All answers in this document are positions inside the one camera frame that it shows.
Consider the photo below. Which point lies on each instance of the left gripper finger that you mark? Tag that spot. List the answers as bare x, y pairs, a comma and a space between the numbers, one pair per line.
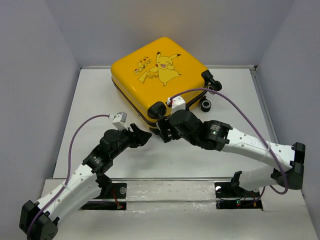
141, 138
135, 128

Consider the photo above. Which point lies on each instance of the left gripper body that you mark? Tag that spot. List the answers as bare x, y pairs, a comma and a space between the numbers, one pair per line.
126, 137

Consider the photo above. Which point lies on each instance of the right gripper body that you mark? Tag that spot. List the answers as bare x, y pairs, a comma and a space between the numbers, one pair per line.
192, 140

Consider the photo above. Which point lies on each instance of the yellow hard-shell suitcase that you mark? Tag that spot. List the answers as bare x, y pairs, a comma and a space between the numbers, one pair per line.
158, 71

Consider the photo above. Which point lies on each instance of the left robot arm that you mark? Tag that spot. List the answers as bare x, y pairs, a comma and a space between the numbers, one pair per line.
39, 220

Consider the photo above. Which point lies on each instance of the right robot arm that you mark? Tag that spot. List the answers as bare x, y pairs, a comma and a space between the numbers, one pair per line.
284, 163

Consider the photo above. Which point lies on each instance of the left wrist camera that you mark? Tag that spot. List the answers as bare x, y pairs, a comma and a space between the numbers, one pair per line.
119, 121

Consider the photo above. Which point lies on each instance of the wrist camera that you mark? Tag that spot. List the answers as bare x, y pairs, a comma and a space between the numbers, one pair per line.
119, 121
177, 103

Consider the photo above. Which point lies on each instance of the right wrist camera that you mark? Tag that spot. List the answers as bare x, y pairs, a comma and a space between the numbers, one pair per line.
177, 103

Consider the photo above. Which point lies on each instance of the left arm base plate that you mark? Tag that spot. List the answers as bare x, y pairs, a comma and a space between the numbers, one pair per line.
113, 199

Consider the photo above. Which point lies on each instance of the aluminium table rail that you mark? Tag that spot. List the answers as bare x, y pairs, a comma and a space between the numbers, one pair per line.
263, 104

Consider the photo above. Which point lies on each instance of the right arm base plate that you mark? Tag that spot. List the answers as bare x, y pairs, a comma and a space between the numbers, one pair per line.
230, 199

